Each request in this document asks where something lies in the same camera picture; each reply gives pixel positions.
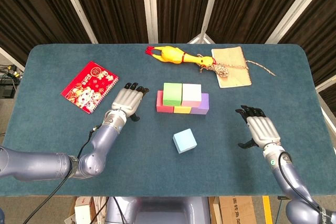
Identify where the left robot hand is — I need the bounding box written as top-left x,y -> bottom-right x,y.
111,82 -> 150,122

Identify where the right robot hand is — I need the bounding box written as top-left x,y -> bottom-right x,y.
234,105 -> 281,150

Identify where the red foam cube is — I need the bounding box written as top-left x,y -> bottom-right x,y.
156,90 -> 175,113

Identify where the green foam cube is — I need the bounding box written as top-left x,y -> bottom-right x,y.
162,82 -> 183,107

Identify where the purple foam cube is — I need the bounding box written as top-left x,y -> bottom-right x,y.
190,93 -> 210,116

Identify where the pink foam cube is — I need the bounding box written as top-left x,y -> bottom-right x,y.
181,83 -> 203,108

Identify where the light blue foam cube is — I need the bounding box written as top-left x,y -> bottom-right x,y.
172,128 -> 197,154

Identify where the red spiral notebook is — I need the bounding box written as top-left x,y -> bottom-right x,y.
60,61 -> 119,114

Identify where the beige cloth notebook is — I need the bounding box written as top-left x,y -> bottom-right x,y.
211,46 -> 252,89

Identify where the yellow foam cube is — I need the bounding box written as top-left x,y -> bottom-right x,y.
173,105 -> 192,114

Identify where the yellow rubber chicken toy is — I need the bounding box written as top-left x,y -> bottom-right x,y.
145,46 -> 215,68

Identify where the teal felt table cover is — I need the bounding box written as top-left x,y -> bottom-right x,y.
0,43 -> 332,198

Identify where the brown cardboard box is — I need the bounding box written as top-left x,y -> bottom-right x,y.
219,196 -> 257,224

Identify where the dark brown curtain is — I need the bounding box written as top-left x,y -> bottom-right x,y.
0,0 -> 336,99

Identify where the grey robot torso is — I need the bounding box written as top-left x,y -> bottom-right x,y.
104,196 -> 211,224

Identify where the white carton box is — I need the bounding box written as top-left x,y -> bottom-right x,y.
74,197 -> 92,224

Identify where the black equipment box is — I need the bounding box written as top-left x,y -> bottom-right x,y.
0,83 -> 16,99

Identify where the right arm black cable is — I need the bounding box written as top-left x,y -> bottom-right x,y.
277,152 -> 325,210

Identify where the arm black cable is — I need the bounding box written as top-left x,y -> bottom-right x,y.
23,125 -> 104,224
277,152 -> 325,210

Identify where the braided rope toy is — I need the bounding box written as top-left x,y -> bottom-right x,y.
198,54 -> 277,78

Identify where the white metal frame post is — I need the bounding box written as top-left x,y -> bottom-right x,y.
0,47 -> 26,71
187,0 -> 224,44
314,77 -> 336,93
56,0 -> 99,44
141,0 -> 159,44
265,0 -> 330,44

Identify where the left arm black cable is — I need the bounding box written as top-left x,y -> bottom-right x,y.
23,125 -> 104,224

